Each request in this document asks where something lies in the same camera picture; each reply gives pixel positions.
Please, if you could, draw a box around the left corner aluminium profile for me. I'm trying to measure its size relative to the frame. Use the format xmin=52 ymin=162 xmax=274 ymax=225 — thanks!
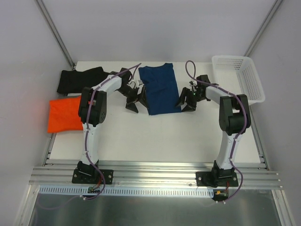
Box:
xmin=35 ymin=0 xmax=76 ymax=69

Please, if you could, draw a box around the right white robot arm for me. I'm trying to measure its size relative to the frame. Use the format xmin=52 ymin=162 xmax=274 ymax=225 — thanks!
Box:
xmin=175 ymin=74 xmax=251 ymax=186

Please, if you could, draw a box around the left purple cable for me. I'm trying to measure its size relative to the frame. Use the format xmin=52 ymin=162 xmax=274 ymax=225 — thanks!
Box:
xmin=83 ymin=62 xmax=142 ymax=165

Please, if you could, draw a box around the aluminium mounting rail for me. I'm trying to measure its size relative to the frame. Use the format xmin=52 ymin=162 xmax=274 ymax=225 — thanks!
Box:
xmin=29 ymin=160 xmax=284 ymax=190

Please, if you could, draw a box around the right corner aluminium profile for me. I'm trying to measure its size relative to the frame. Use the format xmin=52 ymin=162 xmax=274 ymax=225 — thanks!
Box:
xmin=244 ymin=0 xmax=285 ymax=57

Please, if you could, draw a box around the black folded t shirt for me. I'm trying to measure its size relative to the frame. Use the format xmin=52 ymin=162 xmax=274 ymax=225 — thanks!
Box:
xmin=57 ymin=67 xmax=109 ymax=95

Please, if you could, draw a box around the corner aluminium profile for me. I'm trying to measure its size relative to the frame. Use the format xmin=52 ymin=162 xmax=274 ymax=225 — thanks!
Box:
xmin=244 ymin=0 xmax=285 ymax=57
xmin=35 ymin=0 xmax=76 ymax=69

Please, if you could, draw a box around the white plastic basket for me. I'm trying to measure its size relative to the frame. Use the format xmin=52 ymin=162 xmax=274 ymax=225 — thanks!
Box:
xmin=212 ymin=55 xmax=265 ymax=105

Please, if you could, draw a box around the orange folded t shirt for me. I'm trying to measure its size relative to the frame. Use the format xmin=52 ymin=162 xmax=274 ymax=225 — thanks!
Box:
xmin=48 ymin=96 xmax=83 ymax=133

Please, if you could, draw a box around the blue t shirt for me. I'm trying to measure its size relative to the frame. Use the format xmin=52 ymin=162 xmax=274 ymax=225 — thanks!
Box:
xmin=138 ymin=63 xmax=182 ymax=115

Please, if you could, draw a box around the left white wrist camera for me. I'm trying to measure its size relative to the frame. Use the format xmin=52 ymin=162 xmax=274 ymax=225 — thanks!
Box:
xmin=134 ymin=80 xmax=144 ymax=87

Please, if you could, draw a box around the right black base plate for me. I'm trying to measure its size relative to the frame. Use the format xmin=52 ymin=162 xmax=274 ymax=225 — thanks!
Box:
xmin=196 ymin=171 xmax=238 ymax=188

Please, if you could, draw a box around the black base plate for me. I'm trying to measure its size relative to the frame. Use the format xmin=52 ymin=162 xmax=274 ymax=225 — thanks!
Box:
xmin=71 ymin=169 xmax=114 ymax=185
xmin=196 ymin=171 xmax=238 ymax=188

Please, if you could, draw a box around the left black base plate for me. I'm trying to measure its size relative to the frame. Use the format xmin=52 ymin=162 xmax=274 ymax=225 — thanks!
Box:
xmin=71 ymin=169 xmax=114 ymax=185

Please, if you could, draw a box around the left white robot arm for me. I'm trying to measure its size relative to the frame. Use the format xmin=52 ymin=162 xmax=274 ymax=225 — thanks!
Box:
xmin=77 ymin=68 xmax=148 ymax=183

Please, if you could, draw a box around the white slotted cable duct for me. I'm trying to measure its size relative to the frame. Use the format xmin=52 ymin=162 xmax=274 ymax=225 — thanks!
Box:
xmin=39 ymin=185 xmax=214 ymax=198

